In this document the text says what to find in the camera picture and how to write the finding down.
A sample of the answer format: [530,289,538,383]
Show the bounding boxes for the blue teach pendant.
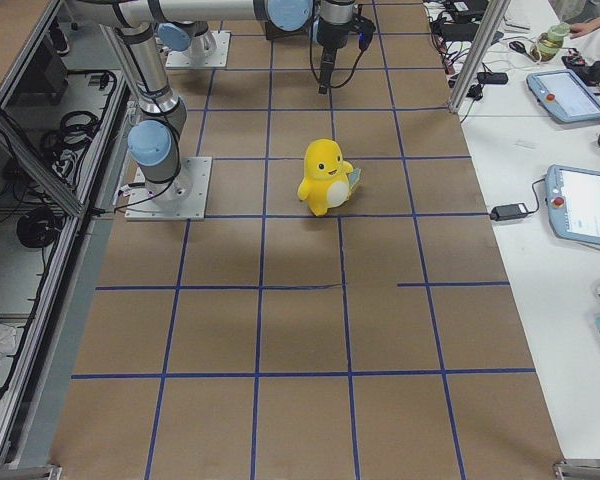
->
[526,70,600,123]
[544,165,600,247]

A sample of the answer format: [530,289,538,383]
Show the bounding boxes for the person hand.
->
[570,19,600,39]

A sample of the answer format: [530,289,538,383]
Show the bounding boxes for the lower blue teach pendant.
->
[544,165,600,247]

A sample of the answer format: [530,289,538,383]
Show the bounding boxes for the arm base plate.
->
[124,157,212,221]
[164,30,231,70]

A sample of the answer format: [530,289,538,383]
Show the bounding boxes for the black scissors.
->
[508,40,527,55]

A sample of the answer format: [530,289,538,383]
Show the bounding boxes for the aluminium frame post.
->
[448,0,510,113]

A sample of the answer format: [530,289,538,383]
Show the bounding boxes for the upper blue teach pendant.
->
[526,70,600,123]

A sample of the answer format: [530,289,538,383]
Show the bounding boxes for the aluminium side frame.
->
[0,1,127,467]

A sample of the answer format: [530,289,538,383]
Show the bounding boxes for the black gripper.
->
[316,0,354,94]

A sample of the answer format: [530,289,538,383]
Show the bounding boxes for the yellow plush toy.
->
[297,139,361,217]

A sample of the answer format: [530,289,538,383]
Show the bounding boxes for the black power adapter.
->
[489,203,529,222]

